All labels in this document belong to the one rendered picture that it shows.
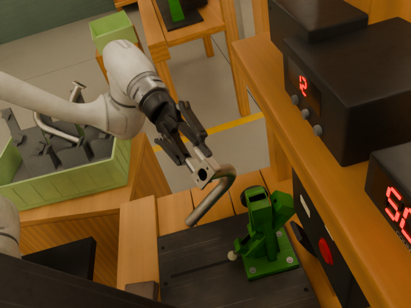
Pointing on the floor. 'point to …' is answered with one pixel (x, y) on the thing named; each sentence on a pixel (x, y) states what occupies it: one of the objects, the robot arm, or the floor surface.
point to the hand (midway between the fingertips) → (203, 165)
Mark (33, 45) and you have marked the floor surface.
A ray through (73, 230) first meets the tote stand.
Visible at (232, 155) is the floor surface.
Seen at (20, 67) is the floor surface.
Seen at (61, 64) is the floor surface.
